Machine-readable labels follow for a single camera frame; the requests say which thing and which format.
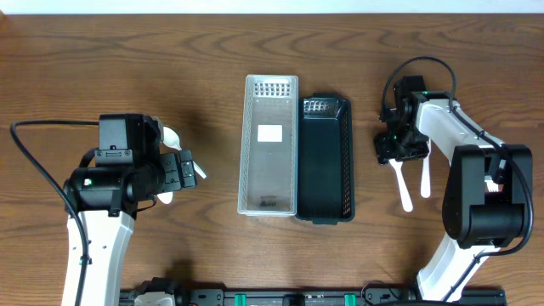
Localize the white spoon angled large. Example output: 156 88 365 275
152 116 207 179

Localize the white spoon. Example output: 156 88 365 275
156 191 173 205
388 159 413 213

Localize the clear mesh plastic tray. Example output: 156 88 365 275
237 75 299 217

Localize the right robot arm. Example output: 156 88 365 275
374 76 534 302

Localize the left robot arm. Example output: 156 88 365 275
62 149 196 305

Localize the white fork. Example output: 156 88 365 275
420 140 432 198
485 179 501 192

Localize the black mesh plastic tray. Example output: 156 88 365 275
296 93 355 225

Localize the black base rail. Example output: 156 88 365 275
118 276 507 306

